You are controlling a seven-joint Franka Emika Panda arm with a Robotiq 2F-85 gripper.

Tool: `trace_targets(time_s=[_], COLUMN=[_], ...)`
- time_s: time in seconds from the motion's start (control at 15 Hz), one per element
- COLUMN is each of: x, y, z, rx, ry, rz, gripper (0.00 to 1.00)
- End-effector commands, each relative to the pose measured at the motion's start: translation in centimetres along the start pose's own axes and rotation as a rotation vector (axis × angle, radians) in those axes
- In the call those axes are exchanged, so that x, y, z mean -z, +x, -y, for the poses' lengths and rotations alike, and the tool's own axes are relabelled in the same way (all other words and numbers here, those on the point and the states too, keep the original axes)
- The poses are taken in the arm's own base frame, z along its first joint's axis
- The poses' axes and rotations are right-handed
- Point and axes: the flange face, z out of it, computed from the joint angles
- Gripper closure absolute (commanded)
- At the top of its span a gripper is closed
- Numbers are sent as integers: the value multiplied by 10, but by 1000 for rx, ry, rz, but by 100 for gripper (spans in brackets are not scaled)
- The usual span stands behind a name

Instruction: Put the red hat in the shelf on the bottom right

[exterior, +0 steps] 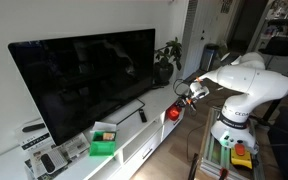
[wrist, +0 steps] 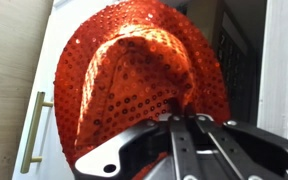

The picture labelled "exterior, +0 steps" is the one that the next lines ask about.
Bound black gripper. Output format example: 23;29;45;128
176;94;197;110

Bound white TV cabinet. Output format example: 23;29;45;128
0;79;193;180

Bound potted green plant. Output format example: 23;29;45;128
153;36;183;87

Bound slim black remote control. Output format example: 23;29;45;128
138;108;148;124

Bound grey trash can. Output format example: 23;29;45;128
200;43;220;72

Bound white paper sheet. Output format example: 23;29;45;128
90;121;118;133

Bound yellow emergency stop box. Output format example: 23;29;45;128
230;143;253;170

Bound green plastic box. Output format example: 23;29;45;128
89;130;118;158

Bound black tripod stand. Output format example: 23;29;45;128
262;56;288;123

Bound black flat screen TV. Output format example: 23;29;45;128
7;28;157;147

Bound black flat stand tray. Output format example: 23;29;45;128
257;34;288;58

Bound large black box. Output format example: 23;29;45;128
267;106;288;180

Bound spread newspaper pages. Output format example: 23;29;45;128
23;132;92;174

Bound white keyboard remote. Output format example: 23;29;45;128
37;148;69;174

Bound wide black remote control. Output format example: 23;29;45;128
40;153;57;174

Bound white printed cardboard box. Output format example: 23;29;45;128
15;118;55;152

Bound black floor cable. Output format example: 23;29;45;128
186;120;208;163

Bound black TV cable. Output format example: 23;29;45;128
115;97;146;126

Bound black clamp handle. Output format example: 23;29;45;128
187;152;200;180

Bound dark wall picture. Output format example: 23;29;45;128
220;0;233;14

